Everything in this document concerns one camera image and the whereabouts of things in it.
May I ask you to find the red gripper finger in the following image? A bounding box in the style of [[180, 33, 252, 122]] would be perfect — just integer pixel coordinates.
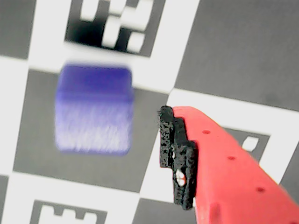
[[158, 105, 299, 224]]

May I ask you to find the black white marker checkerboard mat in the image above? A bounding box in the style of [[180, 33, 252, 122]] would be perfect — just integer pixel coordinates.
[[0, 0, 299, 224]]

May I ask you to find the blue cube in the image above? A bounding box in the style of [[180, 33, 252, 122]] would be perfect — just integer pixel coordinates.
[[54, 63, 134, 156]]

